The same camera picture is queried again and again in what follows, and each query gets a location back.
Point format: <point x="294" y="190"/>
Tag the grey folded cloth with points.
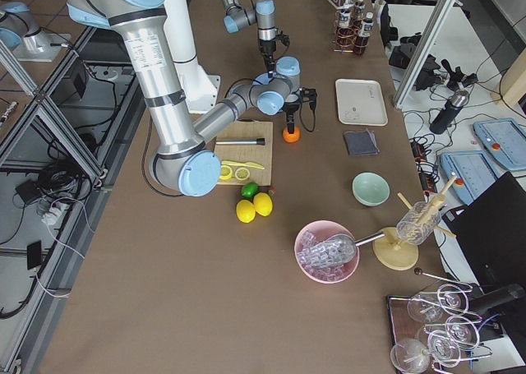
<point x="361" y="143"/>

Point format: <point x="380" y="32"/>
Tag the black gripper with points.
<point x="291" y="108"/>
<point x="267" y="48"/>

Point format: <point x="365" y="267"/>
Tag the black thermos bottle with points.
<point x="449" y="112"/>

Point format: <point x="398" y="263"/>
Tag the pink ice bowl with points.
<point x="309" y="236"/>

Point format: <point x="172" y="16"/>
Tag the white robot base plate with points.
<point x="205" y="96"/>

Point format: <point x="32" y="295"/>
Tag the green lime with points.
<point x="249" y="190"/>

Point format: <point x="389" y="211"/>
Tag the lower lemon slice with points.
<point x="226" y="172"/>

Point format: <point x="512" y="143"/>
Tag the upper lemon slice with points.
<point x="241" y="174"/>

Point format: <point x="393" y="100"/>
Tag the wooden cutting board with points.
<point x="260" y="154"/>

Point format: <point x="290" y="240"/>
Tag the tea bottle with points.
<point x="358" y="11"/>
<point x="363" y="34"/>
<point x="343" y="32"/>

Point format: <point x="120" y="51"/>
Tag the lemon slice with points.
<point x="241" y="174"/>
<point x="226" y="172"/>

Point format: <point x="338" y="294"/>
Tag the steel ice scoop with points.
<point x="349" y="242"/>

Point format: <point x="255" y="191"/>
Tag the lower whole lemon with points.
<point x="245" y="211"/>

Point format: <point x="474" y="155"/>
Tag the glass mug on stand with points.
<point x="418" y="223"/>

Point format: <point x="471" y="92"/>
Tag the steel muddler black tip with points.
<point x="255" y="141"/>

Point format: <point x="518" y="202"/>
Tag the upper whole lemon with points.
<point x="263" y="204"/>

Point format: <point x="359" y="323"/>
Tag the whole lemon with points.
<point x="245" y="211"/>
<point x="263" y="204"/>

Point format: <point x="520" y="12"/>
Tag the right tea bottle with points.
<point x="343" y="32"/>

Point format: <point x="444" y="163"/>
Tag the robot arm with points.
<point x="154" y="32"/>
<point x="261" y="14"/>

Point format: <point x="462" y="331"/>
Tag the front tea bottle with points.
<point x="363" y="34"/>

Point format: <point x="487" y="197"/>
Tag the cocktail glass rack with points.
<point x="434" y="330"/>

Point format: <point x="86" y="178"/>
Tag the left tea bottle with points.
<point x="358" y="11"/>

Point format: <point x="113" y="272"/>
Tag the yellow plastic knife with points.
<point x="248" y="164"/>

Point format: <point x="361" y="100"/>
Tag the aluminium frame post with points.
<point x="432" y="29"/>

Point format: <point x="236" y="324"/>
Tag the blue round plate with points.
<point x="265" y="80"/>

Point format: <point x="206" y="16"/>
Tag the wooden cup stand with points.
<point x="395" y="253"/>

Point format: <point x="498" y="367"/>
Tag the green bowl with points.
<point x="370" y="189"/>

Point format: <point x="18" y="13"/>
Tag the orange mandarin fruit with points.
<point x="291" y="137"/>

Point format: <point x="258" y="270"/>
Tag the copper wire bottle rack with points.
<point x="353" y="26"/>

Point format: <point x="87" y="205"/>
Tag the cream rabbit tray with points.
<point x="360" y="102"/>

